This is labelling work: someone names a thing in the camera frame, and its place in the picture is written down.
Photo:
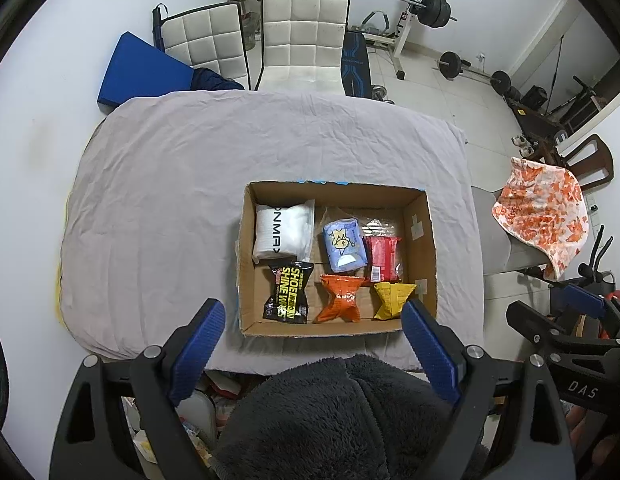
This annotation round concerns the orange snack packet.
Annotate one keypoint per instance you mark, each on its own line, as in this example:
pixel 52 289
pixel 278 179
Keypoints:
pixel 340 297

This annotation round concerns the dark folded umbrella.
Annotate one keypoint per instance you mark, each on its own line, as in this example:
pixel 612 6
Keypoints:
pixel 159 27

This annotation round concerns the orange patterned towel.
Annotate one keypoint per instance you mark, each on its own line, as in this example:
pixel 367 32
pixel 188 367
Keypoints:
pixel 539 210

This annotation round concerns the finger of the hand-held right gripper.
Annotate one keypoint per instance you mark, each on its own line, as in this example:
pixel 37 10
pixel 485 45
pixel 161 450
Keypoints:
pixel 584 300
pixel 534 322

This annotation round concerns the small dumbbell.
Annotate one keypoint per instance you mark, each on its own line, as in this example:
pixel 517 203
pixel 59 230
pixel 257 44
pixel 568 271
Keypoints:
pixel 382 94

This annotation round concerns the black exercise machine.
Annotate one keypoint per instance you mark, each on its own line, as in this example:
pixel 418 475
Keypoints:
pixel 582 102

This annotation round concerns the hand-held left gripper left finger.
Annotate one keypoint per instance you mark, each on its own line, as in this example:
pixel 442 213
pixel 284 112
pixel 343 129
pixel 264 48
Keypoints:
pixel 197 350

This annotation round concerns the blue foam mat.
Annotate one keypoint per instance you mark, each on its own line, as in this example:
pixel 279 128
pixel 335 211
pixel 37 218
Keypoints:
pixel 140 72

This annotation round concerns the black box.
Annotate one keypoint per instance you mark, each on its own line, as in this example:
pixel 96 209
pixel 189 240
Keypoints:
pixel 533 97

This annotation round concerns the dark blue garment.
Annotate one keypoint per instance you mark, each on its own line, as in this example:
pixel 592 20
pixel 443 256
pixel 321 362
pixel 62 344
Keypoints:
pixel 215 81

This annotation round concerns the white padded chair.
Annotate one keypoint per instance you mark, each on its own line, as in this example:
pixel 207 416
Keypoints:
pixel 300 35
pixel 202 40

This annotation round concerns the brown wooden chair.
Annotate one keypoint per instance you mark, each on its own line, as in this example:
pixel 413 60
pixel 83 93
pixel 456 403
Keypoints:
pixel 597 157

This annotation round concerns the blue tissue packet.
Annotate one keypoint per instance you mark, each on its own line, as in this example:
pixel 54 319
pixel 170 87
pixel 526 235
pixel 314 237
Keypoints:
pixel 344 245

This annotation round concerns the short barbell with black plates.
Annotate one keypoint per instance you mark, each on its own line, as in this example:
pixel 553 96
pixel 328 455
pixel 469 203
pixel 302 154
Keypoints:
pixel 448 64

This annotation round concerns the person's dark fleece clothing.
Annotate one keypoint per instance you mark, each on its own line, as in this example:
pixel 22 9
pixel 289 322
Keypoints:
pixel 340 420

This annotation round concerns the black padded bench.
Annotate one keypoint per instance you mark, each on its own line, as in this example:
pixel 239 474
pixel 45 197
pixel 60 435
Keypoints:
pixel 532 117

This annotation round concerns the white shoes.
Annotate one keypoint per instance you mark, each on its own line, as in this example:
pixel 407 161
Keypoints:
pixel 521 145

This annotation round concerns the black wipes packet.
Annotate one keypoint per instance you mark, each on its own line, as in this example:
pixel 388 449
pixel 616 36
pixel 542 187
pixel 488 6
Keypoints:
pixel 287 292

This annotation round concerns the red snack packet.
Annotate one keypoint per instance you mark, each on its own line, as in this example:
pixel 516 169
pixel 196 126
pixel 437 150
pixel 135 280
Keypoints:
pixel 382 257

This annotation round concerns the cardboard box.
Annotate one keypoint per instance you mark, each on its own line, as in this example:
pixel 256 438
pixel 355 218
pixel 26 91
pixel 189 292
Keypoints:
pixel 419 260

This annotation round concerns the black weight bench pad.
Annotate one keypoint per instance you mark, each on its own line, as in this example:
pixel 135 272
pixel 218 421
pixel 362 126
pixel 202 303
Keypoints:
pixel 356 62

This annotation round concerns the grey tablecloth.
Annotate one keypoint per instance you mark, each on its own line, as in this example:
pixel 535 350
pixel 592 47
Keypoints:
pixel 165 200

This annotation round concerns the grey upholstered chair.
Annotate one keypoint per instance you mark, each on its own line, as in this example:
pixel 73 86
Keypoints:
pixel 492 235

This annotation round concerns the white plastic bag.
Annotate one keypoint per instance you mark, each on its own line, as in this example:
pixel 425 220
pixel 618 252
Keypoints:
pixel 282 232

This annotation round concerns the yellow snack packet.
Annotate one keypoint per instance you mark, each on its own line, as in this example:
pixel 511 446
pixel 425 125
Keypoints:
pixel 392 300

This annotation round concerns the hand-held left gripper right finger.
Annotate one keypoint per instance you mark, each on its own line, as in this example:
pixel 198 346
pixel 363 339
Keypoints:
pixel 429 350

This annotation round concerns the yellow sheet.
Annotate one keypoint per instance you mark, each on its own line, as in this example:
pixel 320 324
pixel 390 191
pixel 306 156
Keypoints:
pixel 59 305

